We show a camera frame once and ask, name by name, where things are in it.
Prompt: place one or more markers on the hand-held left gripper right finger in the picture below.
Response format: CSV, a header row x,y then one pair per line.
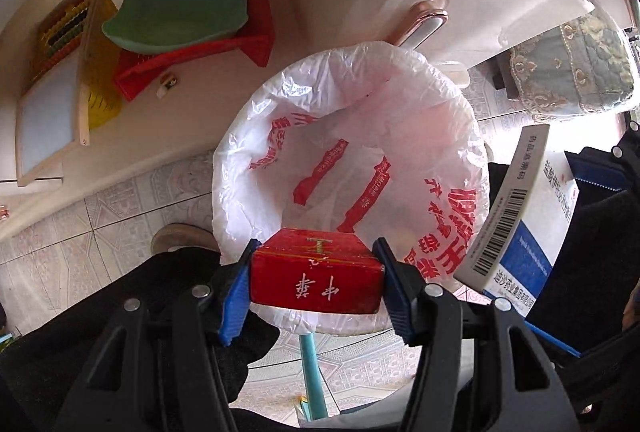
x,y
397,297

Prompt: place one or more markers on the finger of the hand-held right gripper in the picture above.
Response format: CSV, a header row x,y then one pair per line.
x,y
600,171
595,362

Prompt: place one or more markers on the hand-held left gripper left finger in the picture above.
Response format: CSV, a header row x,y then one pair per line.
x,y
235,299

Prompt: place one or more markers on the red cardboard box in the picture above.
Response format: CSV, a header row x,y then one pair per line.
x,y
315,284

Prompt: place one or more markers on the white and blue medicine box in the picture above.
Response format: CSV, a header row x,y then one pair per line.
x,y
505,212

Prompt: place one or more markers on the bin with white plastic liner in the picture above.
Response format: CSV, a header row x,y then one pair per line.
x,y
350,151

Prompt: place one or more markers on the beige shoe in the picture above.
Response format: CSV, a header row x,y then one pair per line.
x,y
182,239

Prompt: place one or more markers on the teal pole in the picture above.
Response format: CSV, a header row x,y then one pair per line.
x,y
314,372

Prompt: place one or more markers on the yellow plastic board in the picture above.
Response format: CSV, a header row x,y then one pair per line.
x,y
102,101

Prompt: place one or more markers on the wooden abacus board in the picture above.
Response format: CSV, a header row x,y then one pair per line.
x,y
50,121

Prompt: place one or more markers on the red plastic chair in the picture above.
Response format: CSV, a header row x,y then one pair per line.
x,y
250,36

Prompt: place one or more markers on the green seat cushion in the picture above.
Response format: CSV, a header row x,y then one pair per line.
x,y
180,11

